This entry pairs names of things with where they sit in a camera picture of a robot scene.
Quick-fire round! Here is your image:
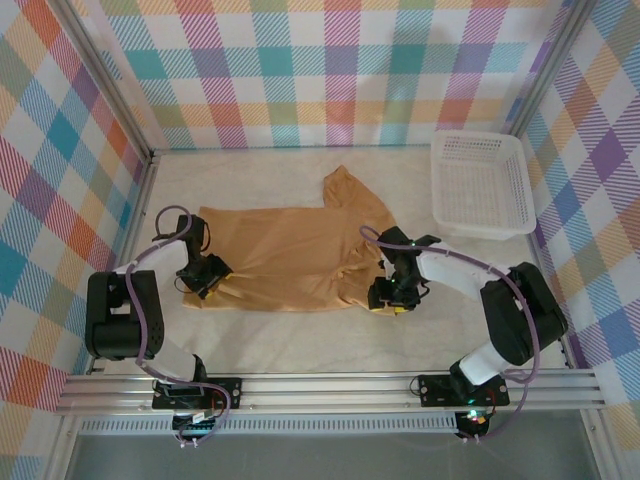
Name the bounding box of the tan t-shirt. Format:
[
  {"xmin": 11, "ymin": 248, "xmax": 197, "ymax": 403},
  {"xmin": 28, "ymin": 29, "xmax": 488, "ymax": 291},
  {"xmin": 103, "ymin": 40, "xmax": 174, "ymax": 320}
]
[{"xmin": 180, "ymin": 166, "xmax": 401, "ymax": 314}]

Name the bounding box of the aluminium mounting beam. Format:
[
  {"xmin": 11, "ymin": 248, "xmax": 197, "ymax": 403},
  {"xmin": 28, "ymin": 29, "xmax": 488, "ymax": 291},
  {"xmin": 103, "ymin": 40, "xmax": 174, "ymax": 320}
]
[{"xmin": 53, "ymin": 367, "xmax": 609, "ymax": 416}]

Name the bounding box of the aluminium frame post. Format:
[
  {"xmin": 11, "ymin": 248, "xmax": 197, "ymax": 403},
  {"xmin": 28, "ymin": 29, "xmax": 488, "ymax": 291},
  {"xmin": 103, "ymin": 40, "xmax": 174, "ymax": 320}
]
[
  {"xmin": 52, "ymin": 0, "xmax": 156, "ymax": 159},
  {"xmin": 582, "ymin": 412, "xmax": 619, "ymax": 480},
  {"xmin": 42, "ymin": 414, "xmax": 84, "ymax": 480},
  {"xmin": 507, "ymin": 0, "xmax": 599, "ymax": 139}
]

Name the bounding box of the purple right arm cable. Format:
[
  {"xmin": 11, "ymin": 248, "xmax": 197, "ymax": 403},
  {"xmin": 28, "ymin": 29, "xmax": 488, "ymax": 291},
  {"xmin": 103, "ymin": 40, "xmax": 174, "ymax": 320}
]
[{"xmin": 358, "ymin": 224, "xmax": 542, "ymax": 444}]

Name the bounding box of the slotted grey cable tray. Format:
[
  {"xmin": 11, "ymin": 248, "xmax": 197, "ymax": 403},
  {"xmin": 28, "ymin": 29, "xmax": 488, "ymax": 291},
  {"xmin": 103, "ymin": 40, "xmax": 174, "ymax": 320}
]
[{"xmin": 79, "ymin": 412, "xmax": 459, "ymax": 436}]

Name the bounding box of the white perforated plastic basket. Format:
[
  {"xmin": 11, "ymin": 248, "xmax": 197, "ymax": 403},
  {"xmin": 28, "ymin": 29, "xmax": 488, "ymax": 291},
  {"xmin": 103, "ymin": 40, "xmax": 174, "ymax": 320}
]
[{"xmin": 430, "ymin": 130, "xmax": 537, "ymax": 240}]

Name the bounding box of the small control circuit board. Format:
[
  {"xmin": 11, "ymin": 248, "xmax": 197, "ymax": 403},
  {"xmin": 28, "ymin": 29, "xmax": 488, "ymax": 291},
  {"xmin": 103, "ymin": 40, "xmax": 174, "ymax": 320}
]
[
  {"xmin": 172, "ymin": 407, "xmax": 226, "ymax": 442},
  {"xmin": 457, "ymin": 407, "xmax": 494, "ymax": 437}
]

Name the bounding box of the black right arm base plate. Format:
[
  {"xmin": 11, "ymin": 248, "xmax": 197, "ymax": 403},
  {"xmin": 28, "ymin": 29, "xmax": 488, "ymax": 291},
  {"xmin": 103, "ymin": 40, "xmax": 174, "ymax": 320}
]
[{"xmin": 417, "ymin": 372, "xmax": 511, "ymax": 407}]

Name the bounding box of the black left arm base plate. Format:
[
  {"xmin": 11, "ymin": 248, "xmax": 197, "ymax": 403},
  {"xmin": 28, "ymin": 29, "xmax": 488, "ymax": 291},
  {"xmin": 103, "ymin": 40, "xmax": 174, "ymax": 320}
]
[{"xmin": 151, "ymin": 377, "xmax": 244, "ymax": 411}]

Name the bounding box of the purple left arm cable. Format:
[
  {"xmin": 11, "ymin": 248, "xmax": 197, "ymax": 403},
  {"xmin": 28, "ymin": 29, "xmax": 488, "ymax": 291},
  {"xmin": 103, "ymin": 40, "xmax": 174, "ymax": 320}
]
[{"xmin": 125, "ymin": 205, "xmax": 235, "ymax": 447}]

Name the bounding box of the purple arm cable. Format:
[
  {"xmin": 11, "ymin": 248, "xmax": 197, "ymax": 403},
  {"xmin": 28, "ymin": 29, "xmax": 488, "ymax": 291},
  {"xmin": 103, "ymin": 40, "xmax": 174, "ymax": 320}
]
[
  {"xmin": 358, "ymin": 224, "xmax": 542, "ymax": 444},
  {"xmin": 125, "ymin": 205, "xmax": 235, "ymax": 447}
]

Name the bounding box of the aluminium side frame rail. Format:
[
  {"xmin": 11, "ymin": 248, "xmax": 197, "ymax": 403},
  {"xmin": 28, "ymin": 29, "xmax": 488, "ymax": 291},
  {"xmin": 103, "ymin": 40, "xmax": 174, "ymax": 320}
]
[
  {"xmin": 517, "ymin": 132, "xmax": 581, "ymax": 371},
  {"xmin": 87, "ymin": 149, "xmax": 161, "ymax": 376}
]

